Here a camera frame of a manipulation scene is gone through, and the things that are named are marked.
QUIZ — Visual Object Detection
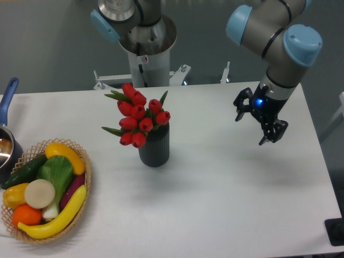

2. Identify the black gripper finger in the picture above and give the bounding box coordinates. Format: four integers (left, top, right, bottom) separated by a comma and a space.
233, 88, 253, 121
259, 120, 289, 146

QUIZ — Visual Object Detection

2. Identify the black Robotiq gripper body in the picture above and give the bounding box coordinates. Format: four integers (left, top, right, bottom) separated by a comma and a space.
249, 85, 288, 129

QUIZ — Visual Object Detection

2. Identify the red tulip bouquet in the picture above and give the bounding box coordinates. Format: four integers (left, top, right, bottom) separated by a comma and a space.
102, 83, 171, 149

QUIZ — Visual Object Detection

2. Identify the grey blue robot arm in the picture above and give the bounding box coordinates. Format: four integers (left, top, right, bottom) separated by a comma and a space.
90, 1, 323, 143

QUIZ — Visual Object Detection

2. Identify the dark grey ribbed vase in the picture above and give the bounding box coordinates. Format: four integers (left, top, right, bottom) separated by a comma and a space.
139, 123, 170, 167

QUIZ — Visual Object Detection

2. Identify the black device at table edge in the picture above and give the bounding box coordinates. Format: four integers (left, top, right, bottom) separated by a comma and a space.
324, 218, 343, 246

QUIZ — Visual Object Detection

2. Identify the purple eggplant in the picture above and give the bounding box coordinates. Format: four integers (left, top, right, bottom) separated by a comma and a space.
60, 175, 85, 211

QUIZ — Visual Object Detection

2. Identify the yellow squash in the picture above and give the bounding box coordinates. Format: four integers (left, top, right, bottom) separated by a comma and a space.
45, 142, 85, 175

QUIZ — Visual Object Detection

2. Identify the green bok choy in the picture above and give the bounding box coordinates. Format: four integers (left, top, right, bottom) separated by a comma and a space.
37, 155, 73, 221

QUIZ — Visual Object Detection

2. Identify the yellow banana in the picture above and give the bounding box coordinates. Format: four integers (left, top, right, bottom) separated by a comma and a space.
18, 185, 87, 239

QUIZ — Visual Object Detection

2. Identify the woven wicker basket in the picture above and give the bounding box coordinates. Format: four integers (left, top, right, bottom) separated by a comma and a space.
1, 138, 91, 244

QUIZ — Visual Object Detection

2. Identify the dark green cucumber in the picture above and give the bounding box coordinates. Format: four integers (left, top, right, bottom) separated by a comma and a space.
2, 154, 47, 190

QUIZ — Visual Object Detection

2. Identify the beige round disc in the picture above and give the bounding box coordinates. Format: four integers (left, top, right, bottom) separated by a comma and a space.
24, 179, 55, 209

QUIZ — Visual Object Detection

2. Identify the orange fruit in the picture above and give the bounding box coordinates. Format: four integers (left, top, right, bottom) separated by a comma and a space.
12, 204, 42, 229

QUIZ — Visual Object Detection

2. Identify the yellow bell pepper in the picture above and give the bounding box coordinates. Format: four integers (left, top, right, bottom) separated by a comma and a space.
3, 183, 29, 210

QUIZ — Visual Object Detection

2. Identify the white metal base frame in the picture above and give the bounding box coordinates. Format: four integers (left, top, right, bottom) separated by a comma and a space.
93, 61, 231, 90

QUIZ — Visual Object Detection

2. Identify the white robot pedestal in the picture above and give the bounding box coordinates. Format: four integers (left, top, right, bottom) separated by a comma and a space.
119, 15, 177, 88

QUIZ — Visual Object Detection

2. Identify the black cable on pedestal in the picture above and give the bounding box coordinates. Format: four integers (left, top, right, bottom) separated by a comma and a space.
135, 42, 148, 88

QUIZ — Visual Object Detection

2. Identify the blue handled saucepan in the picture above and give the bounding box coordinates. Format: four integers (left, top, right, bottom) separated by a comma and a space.
1, 77, 23, 184

